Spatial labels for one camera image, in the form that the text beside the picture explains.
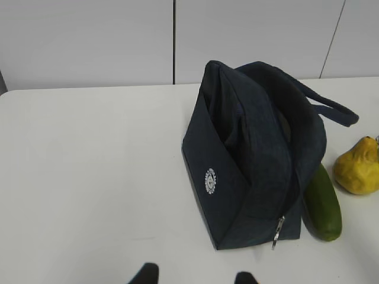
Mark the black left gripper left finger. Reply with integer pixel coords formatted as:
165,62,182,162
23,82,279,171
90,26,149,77
128,262,159,284

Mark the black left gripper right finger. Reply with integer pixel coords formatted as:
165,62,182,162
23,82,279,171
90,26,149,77
235,272,259,284

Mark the green cucumber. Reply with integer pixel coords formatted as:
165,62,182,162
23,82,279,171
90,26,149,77
303,164,342,242

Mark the navy blue lunch bag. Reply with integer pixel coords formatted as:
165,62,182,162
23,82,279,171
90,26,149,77
182,60,359,250

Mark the yellow pear-shaped gourd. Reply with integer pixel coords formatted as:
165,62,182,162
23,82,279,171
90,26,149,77
333,136,378,195

